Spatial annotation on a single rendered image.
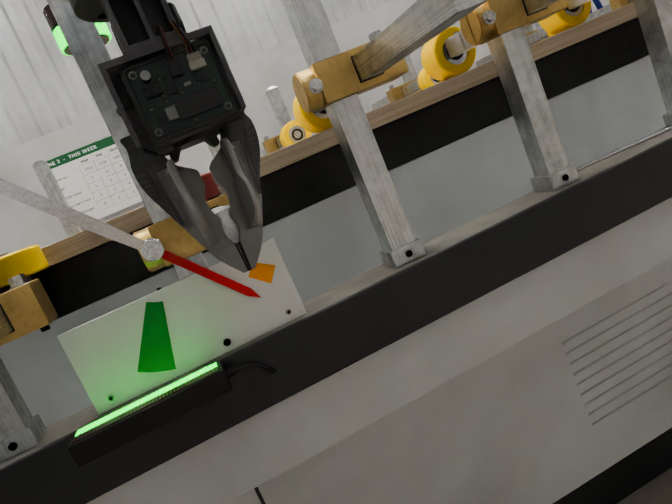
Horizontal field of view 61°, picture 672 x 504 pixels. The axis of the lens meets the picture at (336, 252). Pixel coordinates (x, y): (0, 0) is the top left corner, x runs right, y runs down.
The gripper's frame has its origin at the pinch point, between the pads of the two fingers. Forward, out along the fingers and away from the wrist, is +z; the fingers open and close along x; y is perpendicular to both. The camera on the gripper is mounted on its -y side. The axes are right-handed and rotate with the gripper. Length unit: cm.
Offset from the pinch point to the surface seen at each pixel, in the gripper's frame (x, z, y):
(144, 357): -13.1, 7.9, -24.9
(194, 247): -3.0, -1.2, -24.7
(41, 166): -32, -36, -133
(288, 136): 31, -16, -111
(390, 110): 34, -8, -46
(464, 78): 48, -9, -46
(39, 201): -14.7, -11.6, -19.6
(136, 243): -8.4, -4.1, -22.6
